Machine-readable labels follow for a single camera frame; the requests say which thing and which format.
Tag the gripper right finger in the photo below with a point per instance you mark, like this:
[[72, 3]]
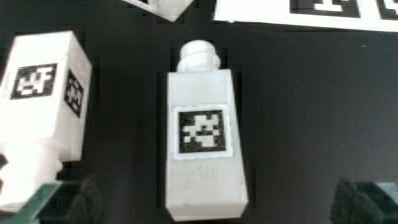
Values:
[[365, 203]]

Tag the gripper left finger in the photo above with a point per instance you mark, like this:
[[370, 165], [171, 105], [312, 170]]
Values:
[[65, 204]]

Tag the white table leg front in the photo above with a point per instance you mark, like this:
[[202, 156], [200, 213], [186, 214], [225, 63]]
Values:
[[205, 176]]

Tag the white table leg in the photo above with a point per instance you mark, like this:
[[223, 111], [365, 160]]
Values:
[[205, 176], [164, 8]]

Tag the white table leg left edge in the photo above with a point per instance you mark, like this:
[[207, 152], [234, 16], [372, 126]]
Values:
[[43, 108]]

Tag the white marker sheet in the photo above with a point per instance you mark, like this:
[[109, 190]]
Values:
[[345, 14]]

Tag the white table leg far left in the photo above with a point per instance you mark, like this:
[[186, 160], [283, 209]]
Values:
[[164, 8]]

